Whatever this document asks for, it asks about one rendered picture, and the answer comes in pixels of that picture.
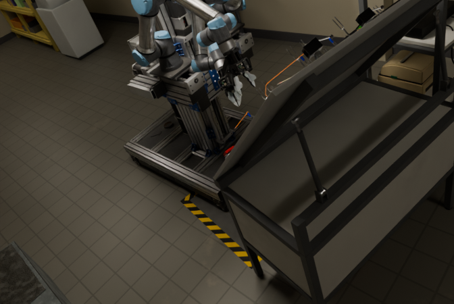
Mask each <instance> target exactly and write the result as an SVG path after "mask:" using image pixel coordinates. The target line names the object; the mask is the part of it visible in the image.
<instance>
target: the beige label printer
mask: <svg viewBox="0 0 454 304"><path fill-rule="evenodd" d="M433 71H434V56H431V55H426V54H422V53H416V52H413V51H407V50H402V51H400V52H398V53H397V54H396V55H395V56H394V57H393V58H392V59H390V60H389V61H388V62H387V63H386V64H384V65H383V66H382V69H381V71H380V73H379V75H378V81H380V82H384V83H387V84H391V85H393V86H397V87H400V88H404V89H407V90H410V91H414V92H417V93H421V94H425V93H426V92H427V91H428V90H429V89H430V88H431V87H432V85H433Z"/></svg>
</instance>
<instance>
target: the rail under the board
mask: <svg viewBox="0 0 454 304"><path fill-rule="evenodd" d="M366 78H367V72H365V73H364V74H363V75H362V76H361V77H360V78H358V79H357V80H356V81H355V82H354V83H353V84H350V85H349V86H348V87H347V88H345V89H344V90H343V91H341V92H340V93H339V94H338V95H336V96H335V97H334V98H332V99H331V100H329V102H327V103H326V104H325V105H323V106H322V107H321V108H319V109H318V110H317V111H315V112H314V113H313V114H311V115H310V116H309V117H308V118H306V119H305V120H304V121H302V122H301V123H300V124H299V126H300V129H302V128H303V127H304V126H306V125H307V124H308V123H310V122H311V121H312V120H313V119H314V118H316V117H317V116H318V115H320V114H321V113H322V112H323V111H325V110H326V109H328V108H329V107H330V106H331V105H332V104H333V103H335V102H336V101H338V100H339V99H340V98H341V97H343V96H344V95H345V94H347V93H348V92H349V91H350V90H351V89H353V88H354V87H356V86H357V85H358V84H359V83H360V82H362V81H363V80H365V79H366ZM296 132H297V128H296V127H295V128H293V129H292V130H291V131H290V132H288V133H287V134H285V135H284V136H283V137H282V138H281V139H279V140H278V141H276V142H275V143H274V144H273V145H272V146H270V147H269V148H268V149H266V150H265V151H264V152H263V153H261V154H260V155H258V156H257V157H256V158H255V159H254V160H252V161H251V162H250V163H249V164H248V165H247V166H245V167H244V168H242V167H241V165H240V164H239V163H237V164H236V165H235V166H234V167H232V168H231V169H229V170H228V171H227V172H226V173H224V174H223V175H221V176H220V177H219V178H218V179H217V180H214V179H213V181H214V182H215V185H216V186H217V187H218V188H219V189H220V190H221V191H222V190H224V189H225V188H226V187H227V186H229V185H230V184H231V183H233V182H234V181H235V180H236V179H237V178H239V177H240V176H242V175H243V174H244V173H245V172H246V171H248V170H249V169H251V168H252V167H253V166H254V165H255V164H257V163H258V162H259V161H261V160H262V159H263V158H264V157H266V156H267V155H268V154H270V153H271V152H272V151H273V150H274V149H276V148H277V147H279V146H280V145H281V144H282V143H283V142H285V141H286V140H288V139H289V138H290V137H291V136H292V135H294V134H295V133H296Z"/></svg>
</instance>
